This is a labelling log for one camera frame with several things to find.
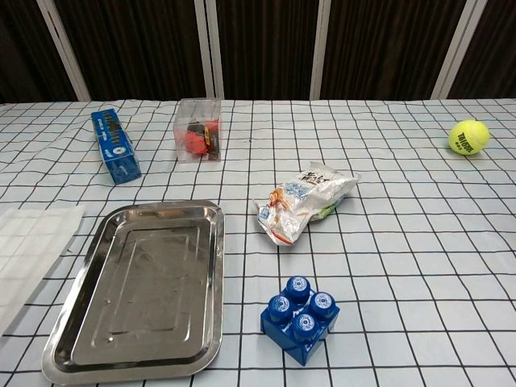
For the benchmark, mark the translucent white plastic sheet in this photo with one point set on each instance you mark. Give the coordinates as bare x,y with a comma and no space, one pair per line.
28,250

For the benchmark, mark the metal tray with paper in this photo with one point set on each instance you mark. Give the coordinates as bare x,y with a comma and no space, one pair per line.
141,290

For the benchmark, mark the white black-grid tablecloth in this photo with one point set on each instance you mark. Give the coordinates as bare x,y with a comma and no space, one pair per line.
403,242

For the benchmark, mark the white crinkled snack bag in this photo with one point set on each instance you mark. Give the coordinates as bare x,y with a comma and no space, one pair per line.
298,197

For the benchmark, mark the clear plastic box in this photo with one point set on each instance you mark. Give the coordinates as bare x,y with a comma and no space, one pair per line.
197,133

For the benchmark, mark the blue four-stud building block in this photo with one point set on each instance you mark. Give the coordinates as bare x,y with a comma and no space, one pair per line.
300,322

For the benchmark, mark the long blue cardboard box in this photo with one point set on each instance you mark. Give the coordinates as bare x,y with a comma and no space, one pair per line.
115,145

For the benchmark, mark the yellow-green tennis ball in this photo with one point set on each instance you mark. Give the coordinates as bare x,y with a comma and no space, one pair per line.
469,137

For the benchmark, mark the white partition post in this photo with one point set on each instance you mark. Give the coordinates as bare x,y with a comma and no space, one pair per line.
453,52
320,52
64,52
209,52

